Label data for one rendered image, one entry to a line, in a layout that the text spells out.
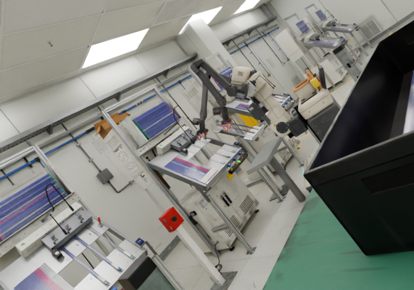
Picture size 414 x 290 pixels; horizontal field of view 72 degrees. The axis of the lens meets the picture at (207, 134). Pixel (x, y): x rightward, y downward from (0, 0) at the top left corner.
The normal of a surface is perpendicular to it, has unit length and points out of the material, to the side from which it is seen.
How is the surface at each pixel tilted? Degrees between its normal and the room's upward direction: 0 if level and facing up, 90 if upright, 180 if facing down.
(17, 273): 47
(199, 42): 90
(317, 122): 90
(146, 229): 90
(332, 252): 0
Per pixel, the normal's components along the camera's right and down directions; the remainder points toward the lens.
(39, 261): -0.01, -0.83
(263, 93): -0.31, 0.29
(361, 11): -0.55, 0.47
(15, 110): 0.56, -0.41
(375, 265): -0.62, -0.79
